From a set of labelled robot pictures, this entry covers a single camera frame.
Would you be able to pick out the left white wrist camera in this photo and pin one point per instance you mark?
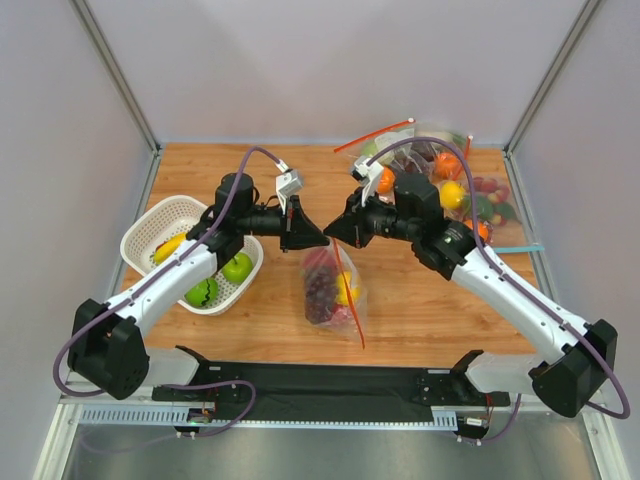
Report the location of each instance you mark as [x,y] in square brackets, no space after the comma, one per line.
[287,184]

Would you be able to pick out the yellow fake banana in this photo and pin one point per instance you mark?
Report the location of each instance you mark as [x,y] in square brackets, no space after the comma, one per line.
[167,248]

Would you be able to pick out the green fake apple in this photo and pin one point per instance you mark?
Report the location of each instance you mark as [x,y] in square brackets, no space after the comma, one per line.
[237,270]

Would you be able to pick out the blue-zip clear bag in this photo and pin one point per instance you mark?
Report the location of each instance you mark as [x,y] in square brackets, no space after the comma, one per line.
[506,239]

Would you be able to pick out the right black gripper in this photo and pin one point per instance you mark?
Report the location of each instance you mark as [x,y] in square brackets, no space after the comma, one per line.
[359,226]

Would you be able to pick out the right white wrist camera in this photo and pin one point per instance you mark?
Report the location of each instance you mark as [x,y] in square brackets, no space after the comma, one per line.
[368,173]

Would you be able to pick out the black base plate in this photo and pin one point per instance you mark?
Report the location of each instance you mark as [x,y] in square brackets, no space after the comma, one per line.
[363,392]

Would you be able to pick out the orange fake fruit middle bag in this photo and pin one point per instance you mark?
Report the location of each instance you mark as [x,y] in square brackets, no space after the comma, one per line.
[446,165]

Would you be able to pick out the purple grapes in held bag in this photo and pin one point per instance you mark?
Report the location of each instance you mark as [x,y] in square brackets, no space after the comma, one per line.
[320,294]

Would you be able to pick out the green fake cabbage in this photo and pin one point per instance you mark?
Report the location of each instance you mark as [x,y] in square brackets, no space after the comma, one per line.
[370,149]

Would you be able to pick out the left aluminium frame post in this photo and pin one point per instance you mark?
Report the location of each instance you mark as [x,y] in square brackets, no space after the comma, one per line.
[98,39]

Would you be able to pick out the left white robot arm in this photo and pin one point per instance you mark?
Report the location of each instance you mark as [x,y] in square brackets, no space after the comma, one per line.
[107,346]

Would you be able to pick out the green fake avocado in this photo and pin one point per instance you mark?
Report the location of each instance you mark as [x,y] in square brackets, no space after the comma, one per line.
[483,208]

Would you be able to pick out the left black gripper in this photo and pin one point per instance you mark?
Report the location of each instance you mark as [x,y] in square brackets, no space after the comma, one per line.
[288,228]

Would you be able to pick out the orange fake fruit blue bag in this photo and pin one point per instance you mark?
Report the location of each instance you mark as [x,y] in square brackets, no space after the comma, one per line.
[484,232]

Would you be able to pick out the white slotted cable duct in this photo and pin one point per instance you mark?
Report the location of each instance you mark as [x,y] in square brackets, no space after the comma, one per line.
[185,417]

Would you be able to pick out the green striped fake melon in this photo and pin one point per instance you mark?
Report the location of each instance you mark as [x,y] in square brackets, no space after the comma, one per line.
[204,294]

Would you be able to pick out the orange fake fruit left bag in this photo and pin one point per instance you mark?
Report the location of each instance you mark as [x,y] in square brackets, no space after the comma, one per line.
[386,182]

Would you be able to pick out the white fake radish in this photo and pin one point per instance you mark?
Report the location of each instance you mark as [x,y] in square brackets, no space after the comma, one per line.
[442,135]

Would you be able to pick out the yellow fake pear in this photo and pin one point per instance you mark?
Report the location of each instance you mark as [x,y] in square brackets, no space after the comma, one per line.
[348,286]

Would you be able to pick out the yellow fake apple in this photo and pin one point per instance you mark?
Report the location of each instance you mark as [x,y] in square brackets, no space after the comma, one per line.
[451,194]

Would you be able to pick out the red dragon fruit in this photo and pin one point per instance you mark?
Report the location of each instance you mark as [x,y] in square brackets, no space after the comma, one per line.
[343,317]

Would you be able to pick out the aluminium corner frame post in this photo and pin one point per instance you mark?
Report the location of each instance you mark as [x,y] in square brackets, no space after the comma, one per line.
[562,57]

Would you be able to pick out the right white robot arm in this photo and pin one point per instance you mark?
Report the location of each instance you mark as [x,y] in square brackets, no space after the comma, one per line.
[573,357]

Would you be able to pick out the dark purple fake grapes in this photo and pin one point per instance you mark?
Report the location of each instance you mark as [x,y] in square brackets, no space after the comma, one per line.
[417,157]

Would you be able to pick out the orange-zip bag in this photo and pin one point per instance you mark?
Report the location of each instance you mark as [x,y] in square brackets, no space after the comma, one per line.
[383,138]
[461,141]
[360,309]

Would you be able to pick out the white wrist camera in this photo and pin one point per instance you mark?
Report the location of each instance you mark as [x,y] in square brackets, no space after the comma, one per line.
[287,184]
[368,173]

